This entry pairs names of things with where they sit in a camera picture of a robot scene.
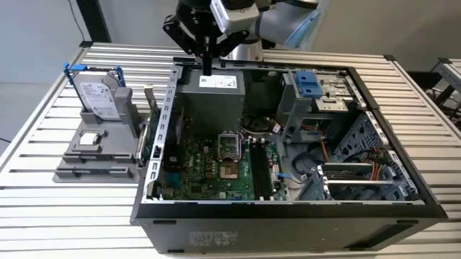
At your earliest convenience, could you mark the grey parts rack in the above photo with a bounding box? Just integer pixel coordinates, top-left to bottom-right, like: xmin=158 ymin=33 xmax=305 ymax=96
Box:
xmin=53 ymin=86 xmax=153 ymax=184

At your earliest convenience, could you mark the green motherboard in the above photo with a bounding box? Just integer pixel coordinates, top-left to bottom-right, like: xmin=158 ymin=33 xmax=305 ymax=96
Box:
xmin=162 ymin=134 xmax=289 ymax=202

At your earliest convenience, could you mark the perforated metal disk bay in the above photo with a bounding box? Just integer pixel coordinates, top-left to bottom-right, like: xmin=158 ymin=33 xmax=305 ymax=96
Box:
xmin=298 ymin=110 xmax=421 ymax=202

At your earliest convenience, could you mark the RAM stick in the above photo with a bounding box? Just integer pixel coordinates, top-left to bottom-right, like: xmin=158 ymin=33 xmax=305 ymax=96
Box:
xmin=58 ymin=167 xmax=129 ymax=174
xmin=66 ymin=153 xmax=131 ymax=159

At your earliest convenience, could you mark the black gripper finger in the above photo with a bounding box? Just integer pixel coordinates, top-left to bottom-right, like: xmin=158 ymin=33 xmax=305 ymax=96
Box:
xmin=162 ymin=15 xmax=210 ymax=76
xmin=209 ymin=30 xmax=250 ymax=76

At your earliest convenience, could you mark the green graphics card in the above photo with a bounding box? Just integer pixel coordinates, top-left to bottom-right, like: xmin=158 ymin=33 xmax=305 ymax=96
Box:
xmin=137 ymin=83 xmax=162 ymax=167

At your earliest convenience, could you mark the blue disk carrier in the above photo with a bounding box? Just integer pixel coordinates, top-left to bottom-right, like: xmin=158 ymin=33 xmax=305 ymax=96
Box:
xmin=63 ymin=62 xmax=126 ymax=90

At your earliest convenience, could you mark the silver CPU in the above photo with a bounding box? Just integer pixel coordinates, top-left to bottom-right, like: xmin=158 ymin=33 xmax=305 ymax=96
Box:
xmin=79 ymin=132 xmax=101 ymax=145

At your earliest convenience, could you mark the black PC case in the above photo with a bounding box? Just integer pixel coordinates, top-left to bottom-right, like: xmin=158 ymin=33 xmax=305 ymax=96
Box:
xmin=129 ymin=55 xmax=449 ymax=256

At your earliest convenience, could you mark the silver hard disk drive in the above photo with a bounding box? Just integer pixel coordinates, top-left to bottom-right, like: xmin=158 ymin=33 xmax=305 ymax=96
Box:
xmin=74 ymin=70 xmax=122 ymax=121

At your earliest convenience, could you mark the black looped data cable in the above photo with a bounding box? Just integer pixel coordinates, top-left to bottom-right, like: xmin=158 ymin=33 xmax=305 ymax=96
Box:
xmin=292 ymin=151 xmax=321 ymax=184

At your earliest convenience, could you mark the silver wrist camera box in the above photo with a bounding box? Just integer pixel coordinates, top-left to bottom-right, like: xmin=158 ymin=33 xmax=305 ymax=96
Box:
xmin=210 ymin=0 xmax=261 ymax=35

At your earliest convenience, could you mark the blue plastic drive latch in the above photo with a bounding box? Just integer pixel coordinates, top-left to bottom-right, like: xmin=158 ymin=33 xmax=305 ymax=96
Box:
xmin=294 ymin=71 xmax=325 ymax=98

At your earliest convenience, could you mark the thin wire locking lever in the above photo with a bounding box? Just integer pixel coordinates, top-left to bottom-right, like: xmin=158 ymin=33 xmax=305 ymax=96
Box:
xmin=237 ymin=133 xmax=250 ymax=162

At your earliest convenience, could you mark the black RAM slot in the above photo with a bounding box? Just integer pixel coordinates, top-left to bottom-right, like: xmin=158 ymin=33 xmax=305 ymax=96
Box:
xmin=250 ymin=141 xmax=261 ymax=197
xmin=254 ymin=141 xmax=265 ymax=197
xmin=260 ymin=141 xmax=270 ymax=197
xmin=264 ymin=141 xmax=274 ymax=197

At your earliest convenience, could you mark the CPU socket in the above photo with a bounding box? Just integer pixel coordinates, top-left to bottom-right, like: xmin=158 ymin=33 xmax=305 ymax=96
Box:
xmin=220 ymin=161 xmax=241 ymax=181

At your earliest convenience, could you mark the thin orange wire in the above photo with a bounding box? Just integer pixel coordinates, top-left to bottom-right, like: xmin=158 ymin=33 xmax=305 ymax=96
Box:
xmin=320 ymin=136 xmax=330 ymax=163

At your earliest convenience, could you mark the orange yellow wire bundle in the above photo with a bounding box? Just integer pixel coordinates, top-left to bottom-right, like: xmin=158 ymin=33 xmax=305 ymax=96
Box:
xmin=367 ymin=147 xmax=387 ymax=181

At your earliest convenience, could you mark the neighbouring metal table frame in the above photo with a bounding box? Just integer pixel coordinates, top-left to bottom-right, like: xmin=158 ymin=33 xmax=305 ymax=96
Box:
xmin=428 ymin=58 xmax=461 ymax=119

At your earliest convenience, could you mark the grey power supply unit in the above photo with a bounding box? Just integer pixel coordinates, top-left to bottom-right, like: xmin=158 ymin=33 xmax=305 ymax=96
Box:
xmin=177 ymin=69 xmax=246 ymax=135

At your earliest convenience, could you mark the metal socket cover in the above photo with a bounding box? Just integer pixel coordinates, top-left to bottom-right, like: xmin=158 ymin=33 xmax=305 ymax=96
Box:
xmin=218 ymin=131 xmax=242 ymax=162

